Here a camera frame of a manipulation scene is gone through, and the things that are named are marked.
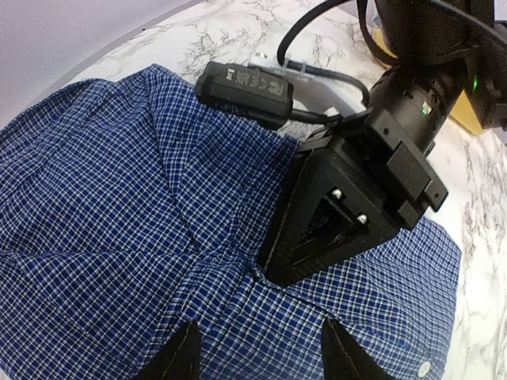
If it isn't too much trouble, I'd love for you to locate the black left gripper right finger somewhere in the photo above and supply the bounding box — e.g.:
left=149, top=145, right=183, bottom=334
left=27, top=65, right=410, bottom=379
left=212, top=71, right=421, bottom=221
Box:
left=321, top=318, right=393, bottom=380

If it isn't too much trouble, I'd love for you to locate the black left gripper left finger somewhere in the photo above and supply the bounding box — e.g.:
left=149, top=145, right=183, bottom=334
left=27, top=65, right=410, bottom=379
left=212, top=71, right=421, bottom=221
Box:
left=134, top=321, right=201, bottom=380

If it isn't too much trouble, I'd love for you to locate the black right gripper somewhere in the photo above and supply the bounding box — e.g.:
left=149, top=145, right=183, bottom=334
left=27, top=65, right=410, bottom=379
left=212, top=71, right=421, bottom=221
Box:
left=257, top=66, right=466, bottom=287

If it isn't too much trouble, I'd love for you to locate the blue plaid button shirt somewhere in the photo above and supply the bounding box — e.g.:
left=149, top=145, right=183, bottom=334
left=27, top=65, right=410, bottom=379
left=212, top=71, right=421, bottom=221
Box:
left=1, top=65, right=461, bottom=379

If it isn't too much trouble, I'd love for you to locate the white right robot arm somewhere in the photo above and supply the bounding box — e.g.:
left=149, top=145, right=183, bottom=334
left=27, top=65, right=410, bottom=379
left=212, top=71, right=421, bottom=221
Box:
left=257, top=1, right=506, bottom=287

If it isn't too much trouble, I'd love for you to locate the yellow plastic laundry basket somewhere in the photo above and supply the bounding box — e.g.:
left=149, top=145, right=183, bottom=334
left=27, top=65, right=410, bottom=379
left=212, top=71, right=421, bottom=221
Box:
left=372, top=17, right=506, bottom=135

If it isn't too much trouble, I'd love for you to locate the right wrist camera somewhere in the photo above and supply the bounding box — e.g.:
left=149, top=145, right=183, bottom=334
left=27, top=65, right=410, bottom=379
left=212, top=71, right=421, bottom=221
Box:
left=195, top=62, right=293, bottom=130

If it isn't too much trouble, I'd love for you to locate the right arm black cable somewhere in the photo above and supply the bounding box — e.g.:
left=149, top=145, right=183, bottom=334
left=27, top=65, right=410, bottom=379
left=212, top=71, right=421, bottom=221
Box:
left=276, top=0, right=507, bottom=126

